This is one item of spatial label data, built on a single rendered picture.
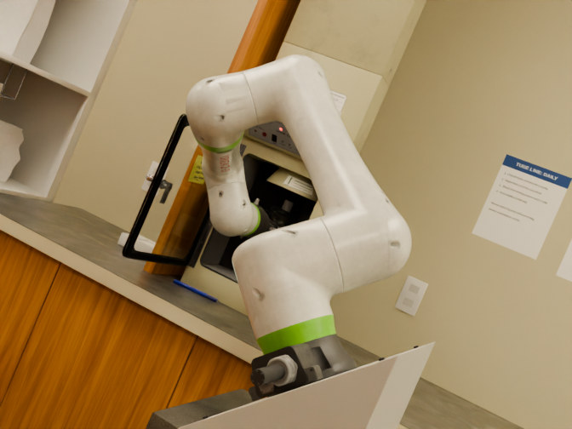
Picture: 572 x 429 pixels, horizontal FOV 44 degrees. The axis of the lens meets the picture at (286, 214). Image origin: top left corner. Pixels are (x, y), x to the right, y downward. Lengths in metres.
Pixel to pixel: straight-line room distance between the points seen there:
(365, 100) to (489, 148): 0.54
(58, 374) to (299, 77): 1.07
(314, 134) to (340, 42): 0.82
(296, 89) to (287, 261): 0.39
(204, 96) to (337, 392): 0.66
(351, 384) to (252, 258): 0.28
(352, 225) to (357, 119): 0.91
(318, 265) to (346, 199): 0.13
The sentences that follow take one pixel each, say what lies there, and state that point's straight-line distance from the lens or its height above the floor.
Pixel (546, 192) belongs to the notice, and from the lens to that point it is 2.34.
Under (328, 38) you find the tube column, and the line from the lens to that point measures 2.09.
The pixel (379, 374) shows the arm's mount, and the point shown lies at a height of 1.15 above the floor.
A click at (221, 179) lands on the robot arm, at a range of 1.76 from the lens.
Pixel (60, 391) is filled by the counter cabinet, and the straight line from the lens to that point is 2.02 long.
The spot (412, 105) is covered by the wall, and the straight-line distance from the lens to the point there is 2.43.
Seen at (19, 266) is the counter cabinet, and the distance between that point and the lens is 2.09.
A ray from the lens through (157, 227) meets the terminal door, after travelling 1.90.
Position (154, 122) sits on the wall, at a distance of 2.73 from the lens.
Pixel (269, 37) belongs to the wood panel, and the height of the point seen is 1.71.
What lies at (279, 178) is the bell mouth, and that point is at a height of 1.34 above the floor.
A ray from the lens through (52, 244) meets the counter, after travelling 1.99.
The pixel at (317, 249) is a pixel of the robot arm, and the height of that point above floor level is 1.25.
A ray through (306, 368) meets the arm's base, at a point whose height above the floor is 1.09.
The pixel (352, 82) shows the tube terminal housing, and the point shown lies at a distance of 2.03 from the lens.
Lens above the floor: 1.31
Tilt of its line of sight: 2 degrees down
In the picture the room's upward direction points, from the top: 23 degrees clockwise
